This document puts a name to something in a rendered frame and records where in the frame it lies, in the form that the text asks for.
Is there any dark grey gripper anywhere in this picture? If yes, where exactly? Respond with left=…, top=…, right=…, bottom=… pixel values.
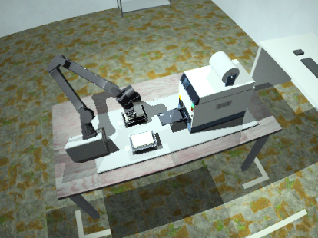
left=122, top=104, right=136, bottom=118

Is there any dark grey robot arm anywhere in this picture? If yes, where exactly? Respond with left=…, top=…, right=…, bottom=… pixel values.
left=46, top=55, right=141, bottom=140

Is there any white foil roll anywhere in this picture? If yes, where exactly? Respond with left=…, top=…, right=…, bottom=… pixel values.
left=210, top=51, right=240, bottom=83

